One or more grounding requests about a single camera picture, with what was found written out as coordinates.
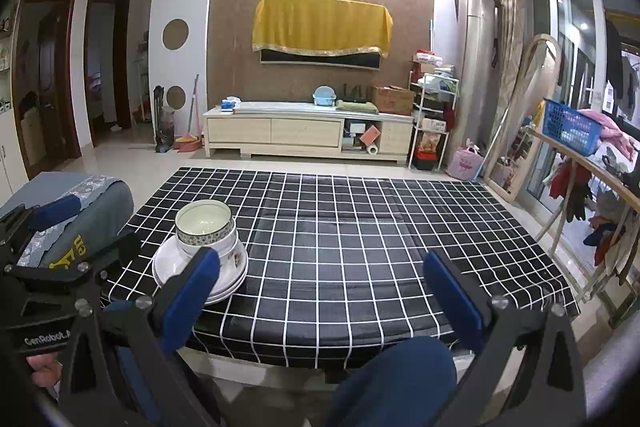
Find black white checkered tablecloth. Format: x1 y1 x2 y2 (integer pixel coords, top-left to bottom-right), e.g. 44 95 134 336
100 167 581 370

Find blue plastic basket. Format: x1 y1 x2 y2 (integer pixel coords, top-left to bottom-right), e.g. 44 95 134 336
542 99 603 156

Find broom with dustpan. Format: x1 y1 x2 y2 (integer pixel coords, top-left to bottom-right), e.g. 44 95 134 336
175 74 203 152

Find yellow cloth cover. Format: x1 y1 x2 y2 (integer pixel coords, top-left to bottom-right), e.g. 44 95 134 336
251 0 393 58

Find white shelf rack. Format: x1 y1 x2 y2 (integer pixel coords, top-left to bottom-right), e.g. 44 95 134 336
407 48 461 170

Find person's right leg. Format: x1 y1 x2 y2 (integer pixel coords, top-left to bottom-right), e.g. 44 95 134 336
325 336 458 427

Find wooden drying rack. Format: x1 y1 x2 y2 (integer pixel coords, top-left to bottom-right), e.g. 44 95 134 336
527 127 640 298

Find black router with antennas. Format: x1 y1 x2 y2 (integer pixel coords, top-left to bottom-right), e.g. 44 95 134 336
342 83 371 102

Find beige tv cabinet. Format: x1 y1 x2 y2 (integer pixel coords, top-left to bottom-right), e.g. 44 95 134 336
202 101 416 165

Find person's left hand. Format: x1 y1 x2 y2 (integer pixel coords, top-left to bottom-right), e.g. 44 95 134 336
25 351 63 389

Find green patterned bowl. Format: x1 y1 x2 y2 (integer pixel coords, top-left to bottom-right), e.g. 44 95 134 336
175 199 236 245

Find tall cylindrical air conditioner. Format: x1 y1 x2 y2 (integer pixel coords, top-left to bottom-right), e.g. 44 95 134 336
457 0 501 170

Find grey chair cover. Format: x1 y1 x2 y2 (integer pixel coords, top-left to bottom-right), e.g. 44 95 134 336
0 172 135 298

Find beige patterned curtain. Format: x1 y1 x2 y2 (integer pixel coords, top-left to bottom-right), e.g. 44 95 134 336
489 0 528 158

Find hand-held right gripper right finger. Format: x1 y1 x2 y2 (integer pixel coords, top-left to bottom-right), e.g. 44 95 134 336
422 249 588 427

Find plain white plate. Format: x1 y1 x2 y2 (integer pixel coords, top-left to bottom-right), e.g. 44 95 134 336
152 238 249 306

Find green folded cloth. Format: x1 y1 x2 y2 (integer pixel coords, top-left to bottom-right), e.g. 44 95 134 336
336 99 379 114

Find pink blanket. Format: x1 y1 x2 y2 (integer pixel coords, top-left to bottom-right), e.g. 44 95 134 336
577 108 633 158

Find red hanging clothes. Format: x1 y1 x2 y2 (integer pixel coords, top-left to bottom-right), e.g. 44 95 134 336
550 157 593 223

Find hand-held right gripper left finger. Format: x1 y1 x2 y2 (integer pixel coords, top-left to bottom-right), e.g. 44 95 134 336
59 248 223 427

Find white plate with pink petals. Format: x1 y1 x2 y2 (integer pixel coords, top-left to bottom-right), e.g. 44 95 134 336
156 237 246 298

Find sliding glass door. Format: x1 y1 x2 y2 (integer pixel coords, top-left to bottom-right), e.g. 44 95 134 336
525 0 640 208

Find dark wooden door frame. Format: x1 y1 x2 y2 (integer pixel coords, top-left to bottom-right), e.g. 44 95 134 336
84 0 132 148
12 0 81 180

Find brown cardboard box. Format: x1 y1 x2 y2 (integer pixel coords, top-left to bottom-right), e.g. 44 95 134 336
371 85 416 116

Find pink bag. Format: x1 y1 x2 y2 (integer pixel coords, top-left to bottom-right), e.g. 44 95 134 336
446 139 485 180

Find white bowl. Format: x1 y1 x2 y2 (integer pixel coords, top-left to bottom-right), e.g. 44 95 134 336
176 227 240 258

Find arched standing mirror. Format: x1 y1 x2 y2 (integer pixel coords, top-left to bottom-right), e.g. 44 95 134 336
487 33 561 202

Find blue lidded pot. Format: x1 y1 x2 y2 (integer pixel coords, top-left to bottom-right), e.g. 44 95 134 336
312 86 338 108

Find upright vacuum cleaner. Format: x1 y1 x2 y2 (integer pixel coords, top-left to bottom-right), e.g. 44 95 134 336
151 85 176 154

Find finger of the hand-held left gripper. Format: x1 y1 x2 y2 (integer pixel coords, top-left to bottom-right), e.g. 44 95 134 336
0 195 82 258
0 231 142 295

